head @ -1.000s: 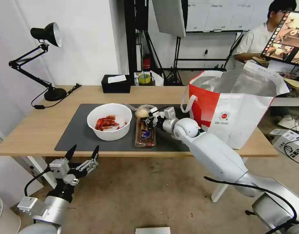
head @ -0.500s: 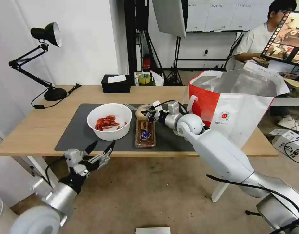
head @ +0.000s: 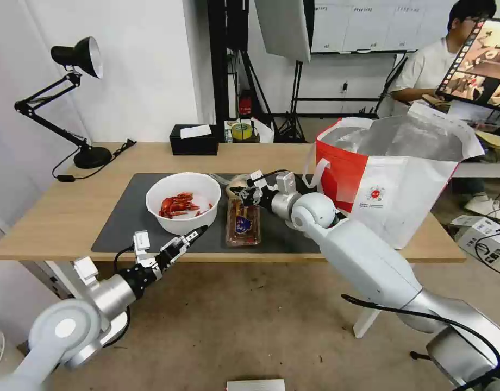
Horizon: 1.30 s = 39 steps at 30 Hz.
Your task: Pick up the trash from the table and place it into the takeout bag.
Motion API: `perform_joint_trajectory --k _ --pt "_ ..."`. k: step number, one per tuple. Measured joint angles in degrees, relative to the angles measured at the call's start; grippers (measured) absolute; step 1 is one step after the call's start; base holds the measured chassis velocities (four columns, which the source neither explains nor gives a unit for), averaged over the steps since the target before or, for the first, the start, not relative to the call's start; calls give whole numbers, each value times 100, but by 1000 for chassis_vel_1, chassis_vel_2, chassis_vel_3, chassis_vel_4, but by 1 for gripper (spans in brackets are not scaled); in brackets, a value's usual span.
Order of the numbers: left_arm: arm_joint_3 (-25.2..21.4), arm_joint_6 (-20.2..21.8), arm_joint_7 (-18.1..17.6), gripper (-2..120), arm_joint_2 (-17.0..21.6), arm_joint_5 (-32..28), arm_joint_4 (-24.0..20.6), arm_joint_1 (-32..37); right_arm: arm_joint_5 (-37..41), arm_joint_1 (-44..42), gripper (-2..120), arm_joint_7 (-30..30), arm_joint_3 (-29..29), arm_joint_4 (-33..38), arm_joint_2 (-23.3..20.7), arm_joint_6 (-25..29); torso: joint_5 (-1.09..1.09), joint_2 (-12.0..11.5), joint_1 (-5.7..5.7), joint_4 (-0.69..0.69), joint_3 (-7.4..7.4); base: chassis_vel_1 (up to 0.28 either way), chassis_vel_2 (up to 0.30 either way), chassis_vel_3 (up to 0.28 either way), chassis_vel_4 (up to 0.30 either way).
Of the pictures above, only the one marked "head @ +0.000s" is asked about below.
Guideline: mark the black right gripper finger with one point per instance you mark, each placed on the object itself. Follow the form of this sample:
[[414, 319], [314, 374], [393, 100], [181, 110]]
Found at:
[[250, 201], [246, 190]]

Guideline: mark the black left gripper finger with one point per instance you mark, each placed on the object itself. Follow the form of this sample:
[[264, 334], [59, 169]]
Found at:
[[180, 241], [177, 254]]

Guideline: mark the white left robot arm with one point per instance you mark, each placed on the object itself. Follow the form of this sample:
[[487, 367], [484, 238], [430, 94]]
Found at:
[[70, 321]]

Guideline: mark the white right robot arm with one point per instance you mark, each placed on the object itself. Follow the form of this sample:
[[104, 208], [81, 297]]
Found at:
[[356, 256]]

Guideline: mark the white and red takeout bag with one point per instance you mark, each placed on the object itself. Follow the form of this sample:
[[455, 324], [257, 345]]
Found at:
[[396, 195]]

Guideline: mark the white round bowl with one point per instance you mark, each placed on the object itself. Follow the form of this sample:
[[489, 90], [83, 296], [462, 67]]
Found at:
[[168, 222]]

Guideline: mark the clear plastic food package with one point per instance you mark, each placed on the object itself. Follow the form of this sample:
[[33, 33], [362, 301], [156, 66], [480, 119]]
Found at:
[[242, 228]]

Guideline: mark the red crayfish shells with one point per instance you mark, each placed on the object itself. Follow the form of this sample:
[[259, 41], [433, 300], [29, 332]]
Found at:
[[174, 205]]

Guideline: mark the dark grey table mat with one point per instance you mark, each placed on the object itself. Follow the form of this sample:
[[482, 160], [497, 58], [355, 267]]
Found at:
[[119, 228]]

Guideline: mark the yellow tape roll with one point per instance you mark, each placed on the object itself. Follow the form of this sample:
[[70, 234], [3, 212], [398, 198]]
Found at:
[[235, 132]]

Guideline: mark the black tissue box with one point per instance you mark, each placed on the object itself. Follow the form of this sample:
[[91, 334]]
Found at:
[[193, 146]]

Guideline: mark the white table leg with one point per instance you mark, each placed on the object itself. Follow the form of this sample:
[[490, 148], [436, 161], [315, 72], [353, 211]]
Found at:
[[365, 323], [64, 279]]

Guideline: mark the red small device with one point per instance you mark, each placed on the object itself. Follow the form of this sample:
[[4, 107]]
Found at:
[[245, 105]]

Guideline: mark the black tripod stand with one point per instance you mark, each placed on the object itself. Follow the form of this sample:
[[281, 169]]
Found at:
[[297, 102]]

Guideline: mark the black desk lamp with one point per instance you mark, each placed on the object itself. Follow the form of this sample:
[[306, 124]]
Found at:
[[91, 156]]

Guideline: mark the white robot front shell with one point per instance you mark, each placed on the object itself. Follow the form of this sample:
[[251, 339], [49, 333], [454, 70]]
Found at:
[[256, 385]]

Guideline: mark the white softbox light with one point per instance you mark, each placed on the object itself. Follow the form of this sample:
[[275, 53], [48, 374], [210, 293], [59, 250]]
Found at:
[[282, 28]]

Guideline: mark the white whiteboard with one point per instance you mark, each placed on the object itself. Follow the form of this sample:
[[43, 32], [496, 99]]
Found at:
[[356, 24]]

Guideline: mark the person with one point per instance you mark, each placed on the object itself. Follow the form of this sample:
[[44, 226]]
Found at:
[[425, 69]]

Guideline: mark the printed cardboard box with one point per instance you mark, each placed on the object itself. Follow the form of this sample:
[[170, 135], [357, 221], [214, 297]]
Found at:
[[490, 252]]

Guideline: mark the black framed monitor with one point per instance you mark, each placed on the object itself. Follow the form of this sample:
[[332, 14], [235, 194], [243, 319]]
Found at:
[[478, 69]]

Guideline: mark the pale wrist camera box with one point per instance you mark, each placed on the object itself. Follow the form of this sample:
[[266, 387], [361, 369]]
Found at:
[[256, 176], [141, 241]]

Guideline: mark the black metal rack frame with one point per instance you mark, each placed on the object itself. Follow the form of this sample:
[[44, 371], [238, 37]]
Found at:
[[217, 61]]

